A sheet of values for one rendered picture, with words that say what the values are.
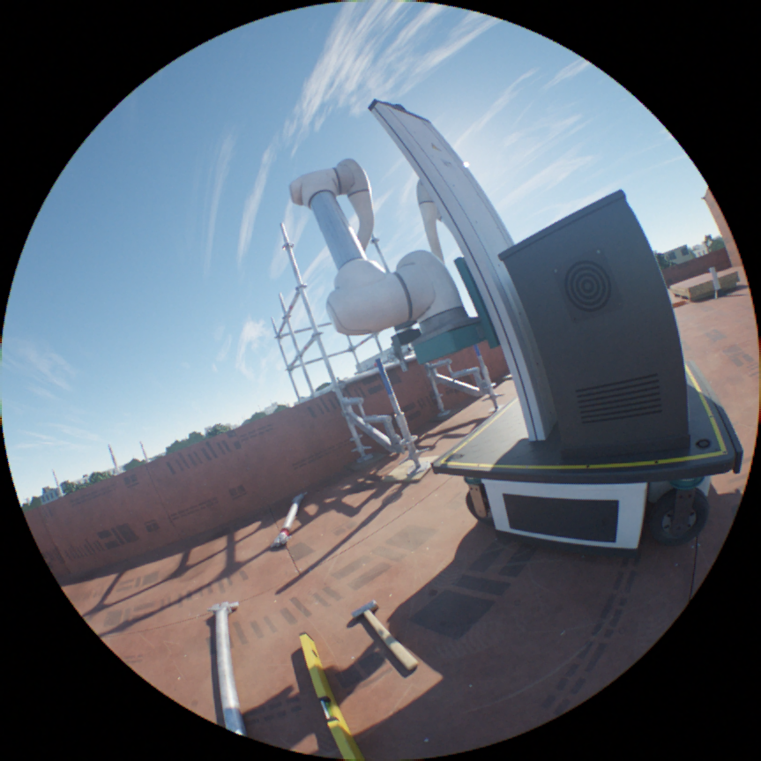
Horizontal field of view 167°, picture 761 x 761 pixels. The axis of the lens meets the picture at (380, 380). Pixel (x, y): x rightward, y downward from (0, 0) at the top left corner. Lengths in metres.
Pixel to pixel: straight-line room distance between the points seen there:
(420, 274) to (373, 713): 1.13
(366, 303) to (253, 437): 1.79
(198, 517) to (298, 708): 1.89
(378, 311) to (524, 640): 0.91
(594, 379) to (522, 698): 0.69
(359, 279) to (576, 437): 0.68
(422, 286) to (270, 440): 1.87
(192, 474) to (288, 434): 0.93
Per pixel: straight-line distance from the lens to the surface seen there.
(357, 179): 1.14
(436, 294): 0.75
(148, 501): 2.54
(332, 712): 0.75
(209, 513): 2.42
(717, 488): 1.10
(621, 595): 0.80
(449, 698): 0.71
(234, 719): 0.88
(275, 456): 2.30
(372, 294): 0.70
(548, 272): 0.61
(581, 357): 0.61
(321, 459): 2.39
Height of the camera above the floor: 0.67
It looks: 1 degrees down
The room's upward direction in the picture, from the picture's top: 21 degrees counter-clockwise
